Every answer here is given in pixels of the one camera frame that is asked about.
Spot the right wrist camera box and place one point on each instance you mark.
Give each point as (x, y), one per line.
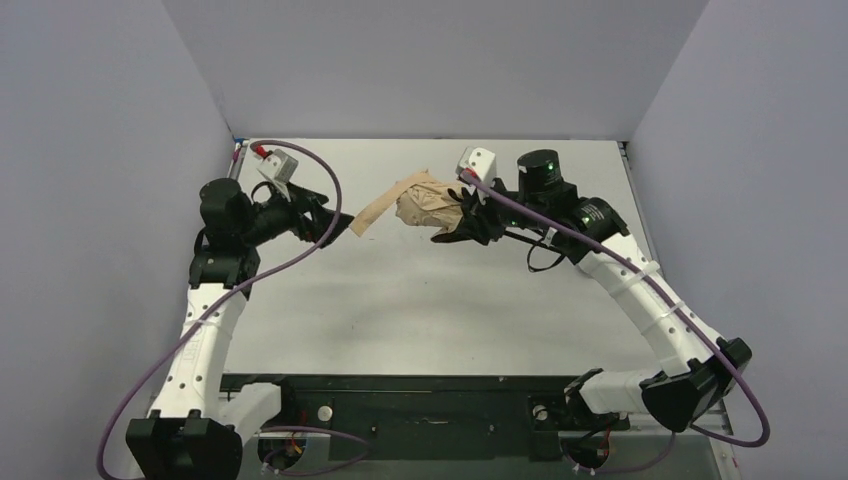
(481, 162)

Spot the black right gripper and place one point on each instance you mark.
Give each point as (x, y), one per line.
(485, 216)

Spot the aluminium rail base frame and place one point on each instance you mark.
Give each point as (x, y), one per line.
(643, 451)

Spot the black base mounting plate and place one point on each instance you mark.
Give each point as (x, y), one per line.
(429, 426)

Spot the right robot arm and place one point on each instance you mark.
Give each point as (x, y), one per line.
(697, 366)

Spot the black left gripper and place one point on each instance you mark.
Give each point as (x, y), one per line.
(309, 211)

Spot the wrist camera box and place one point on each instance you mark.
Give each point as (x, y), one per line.
(481, 162)
(276, 169)

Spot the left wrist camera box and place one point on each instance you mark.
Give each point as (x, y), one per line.
(276, 169)

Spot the beige folding umbrella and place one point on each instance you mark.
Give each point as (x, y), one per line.
(420, 200)

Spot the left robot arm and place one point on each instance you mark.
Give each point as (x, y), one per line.
(205, 331)

